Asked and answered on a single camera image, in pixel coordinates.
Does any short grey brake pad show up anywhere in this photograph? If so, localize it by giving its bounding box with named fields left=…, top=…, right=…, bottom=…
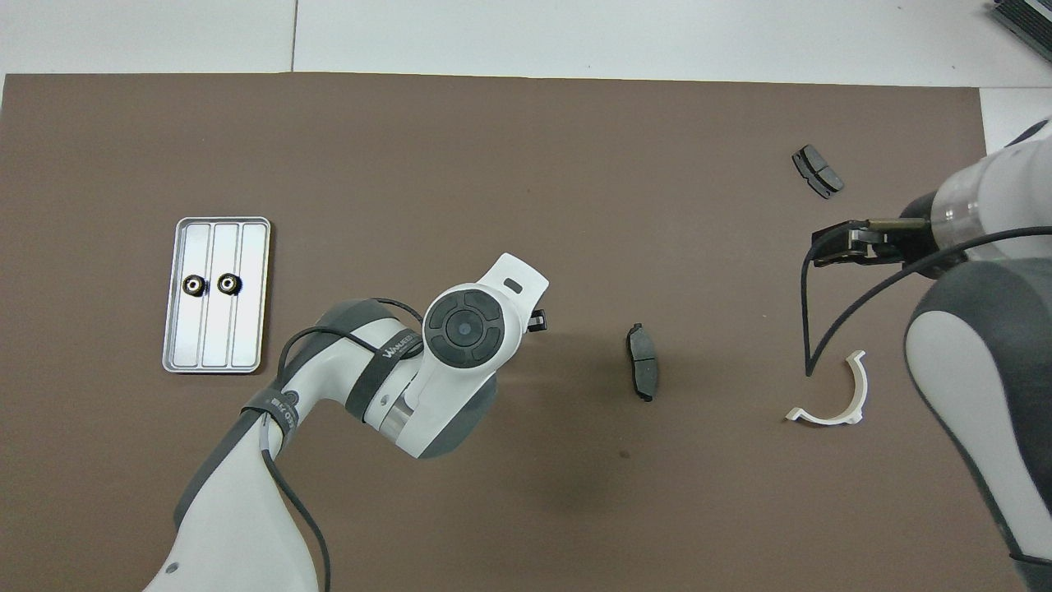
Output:
left=791, top=144, right=846, bottom=201

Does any dark grey ribbed device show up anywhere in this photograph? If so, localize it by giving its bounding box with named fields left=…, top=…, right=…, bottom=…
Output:
left=989, top=0, right=1052, bottom=62

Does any silver metal tray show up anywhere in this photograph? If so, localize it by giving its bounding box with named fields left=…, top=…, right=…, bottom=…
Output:
left=162, top=216, right=272, bottom=375

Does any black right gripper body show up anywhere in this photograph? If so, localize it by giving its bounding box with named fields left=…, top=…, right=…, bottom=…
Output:
left=861, top=192, right=946, bottom=269

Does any white curved plastic bracket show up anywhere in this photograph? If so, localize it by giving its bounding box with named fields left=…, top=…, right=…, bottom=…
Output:
left=785, top=350, right=869, bottom=427

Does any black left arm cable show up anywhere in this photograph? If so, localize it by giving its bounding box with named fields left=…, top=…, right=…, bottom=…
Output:
left=260, top=297, right=426, bottom=592

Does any long grey brake pad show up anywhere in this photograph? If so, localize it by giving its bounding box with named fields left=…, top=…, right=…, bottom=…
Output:
left=626, top=322, right=660, bottom=403

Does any brown table mat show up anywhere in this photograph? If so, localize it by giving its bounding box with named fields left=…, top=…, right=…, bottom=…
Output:
left=0, top=72, right=1035, bottom=592

